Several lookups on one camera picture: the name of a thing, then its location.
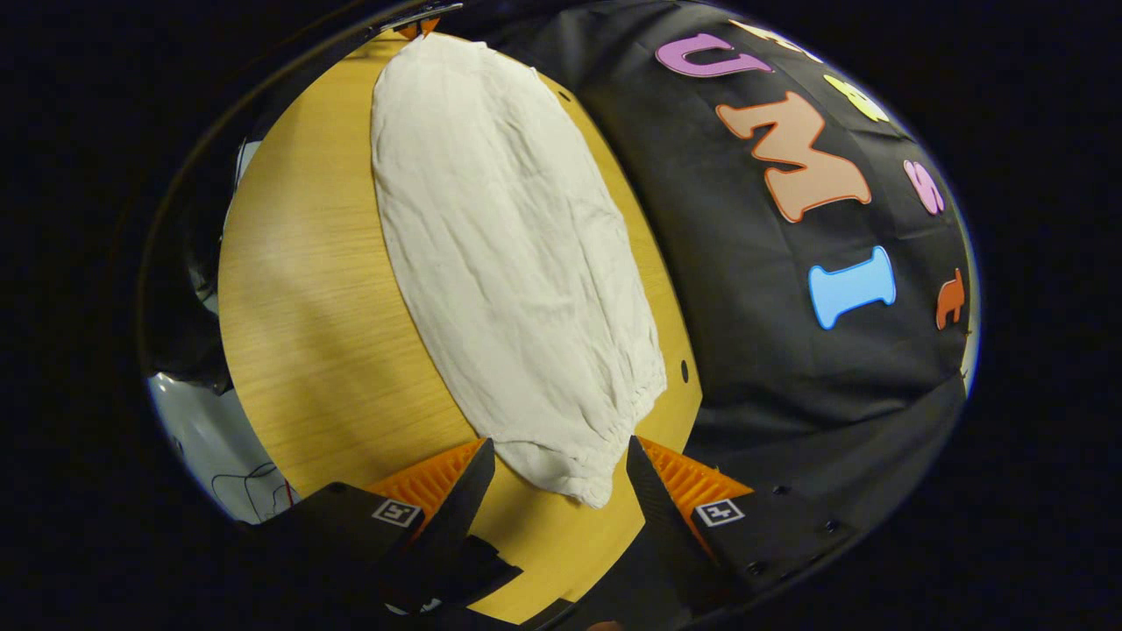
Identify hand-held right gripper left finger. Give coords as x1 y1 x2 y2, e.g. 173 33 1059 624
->
263 438 497 614

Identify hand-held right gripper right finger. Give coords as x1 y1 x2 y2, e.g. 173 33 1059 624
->
626 436 856 614

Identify white jeans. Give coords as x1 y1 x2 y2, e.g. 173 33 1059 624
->
370 33 669 509

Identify black backdrop cloth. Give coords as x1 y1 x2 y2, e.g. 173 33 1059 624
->
465 0 981 544

